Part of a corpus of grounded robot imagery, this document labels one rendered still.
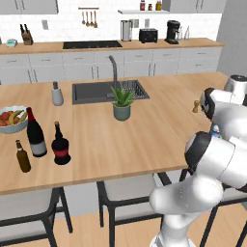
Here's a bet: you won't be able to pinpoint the green plant in grey pot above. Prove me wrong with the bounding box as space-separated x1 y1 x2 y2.
109 86 136 123

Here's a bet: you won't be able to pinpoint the dark grey sink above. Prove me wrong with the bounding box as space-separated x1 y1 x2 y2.
71 79 151 106

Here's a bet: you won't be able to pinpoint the grey tap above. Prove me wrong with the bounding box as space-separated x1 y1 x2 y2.
106 55 120 99

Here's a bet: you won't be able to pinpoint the squat dark red-label bottle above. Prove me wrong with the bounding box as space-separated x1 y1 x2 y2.
51 121 72 166

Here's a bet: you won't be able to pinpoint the grey soap dispenser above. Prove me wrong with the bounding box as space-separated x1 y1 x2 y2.
51 81 65 107

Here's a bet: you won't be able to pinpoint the grey base cupboard run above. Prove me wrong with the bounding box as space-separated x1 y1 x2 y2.
0 46 224 86

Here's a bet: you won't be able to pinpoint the small wooden shaker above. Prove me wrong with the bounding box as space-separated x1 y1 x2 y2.
192 99 201 114

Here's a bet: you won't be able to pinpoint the black hob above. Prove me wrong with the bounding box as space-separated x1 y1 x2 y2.
62 40 124 50

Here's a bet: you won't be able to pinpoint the tall dark wine bottle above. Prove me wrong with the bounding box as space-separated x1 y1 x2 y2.
25 106 48 158

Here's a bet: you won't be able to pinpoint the black toaster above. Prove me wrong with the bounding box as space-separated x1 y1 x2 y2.
138 28 159 44

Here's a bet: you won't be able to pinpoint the clear blue-label plastic bottle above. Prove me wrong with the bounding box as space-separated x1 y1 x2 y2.
210 124 223 140

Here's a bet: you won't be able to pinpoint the black coffee machine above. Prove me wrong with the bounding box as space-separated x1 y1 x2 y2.
164 19 181 45

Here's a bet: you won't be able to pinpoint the small olive-brown glass bottle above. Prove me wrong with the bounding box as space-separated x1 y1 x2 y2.
14 139 32 174

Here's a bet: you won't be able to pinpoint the white bowl of fruit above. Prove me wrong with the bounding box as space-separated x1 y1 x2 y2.
0 105 29 135

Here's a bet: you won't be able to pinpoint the wooden knife block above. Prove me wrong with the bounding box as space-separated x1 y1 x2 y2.
19 23 35 46

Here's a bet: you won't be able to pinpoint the small teal kitchen scale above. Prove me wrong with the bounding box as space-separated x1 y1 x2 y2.
5 38 18 48

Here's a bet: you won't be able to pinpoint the white wall shelf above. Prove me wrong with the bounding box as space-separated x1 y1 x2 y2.
117 9 171 15

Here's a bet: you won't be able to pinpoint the grey wall cupboards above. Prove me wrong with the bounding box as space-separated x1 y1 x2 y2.
162 0 228 14
0 0 60 15

